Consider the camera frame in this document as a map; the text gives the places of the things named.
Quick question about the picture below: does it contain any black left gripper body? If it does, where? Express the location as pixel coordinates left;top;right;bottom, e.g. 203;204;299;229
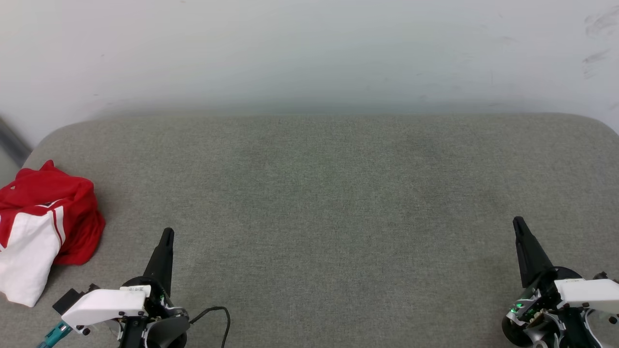
118;276;190;348

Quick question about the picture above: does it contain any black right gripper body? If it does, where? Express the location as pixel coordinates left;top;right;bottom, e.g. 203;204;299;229
525;266;603;348

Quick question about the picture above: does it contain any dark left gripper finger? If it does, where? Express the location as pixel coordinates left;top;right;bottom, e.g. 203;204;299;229
143;228;175;296

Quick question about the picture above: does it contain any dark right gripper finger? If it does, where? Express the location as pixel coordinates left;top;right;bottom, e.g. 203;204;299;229
513;217;555;289

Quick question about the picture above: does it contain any red white basketball jersey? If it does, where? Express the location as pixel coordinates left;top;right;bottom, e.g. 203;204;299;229
0;160;106;308

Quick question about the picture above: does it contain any white left camera bracket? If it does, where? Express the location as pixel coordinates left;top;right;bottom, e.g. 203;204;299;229
61;285;152;335

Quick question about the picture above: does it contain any thin black left gripper cable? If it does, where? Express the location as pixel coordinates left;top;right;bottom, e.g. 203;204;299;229
190;306;232;348

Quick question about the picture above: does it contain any left camera cable teal plug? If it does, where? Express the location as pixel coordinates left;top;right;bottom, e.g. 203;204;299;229
37;321;74;348

